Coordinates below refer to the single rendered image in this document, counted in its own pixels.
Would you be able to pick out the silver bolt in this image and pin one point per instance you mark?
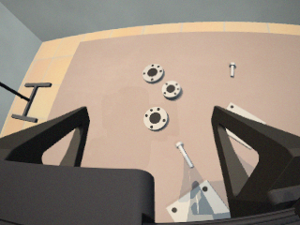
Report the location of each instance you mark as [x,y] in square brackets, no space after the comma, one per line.
[179,145]

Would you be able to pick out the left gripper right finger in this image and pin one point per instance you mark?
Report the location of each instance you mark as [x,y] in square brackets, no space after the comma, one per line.
[279,160]

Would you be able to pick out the beige flat plate with corner holes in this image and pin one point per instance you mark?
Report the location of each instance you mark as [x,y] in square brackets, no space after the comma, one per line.
[235,109]

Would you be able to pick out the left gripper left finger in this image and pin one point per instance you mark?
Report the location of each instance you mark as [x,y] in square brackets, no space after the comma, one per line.
[28,145]

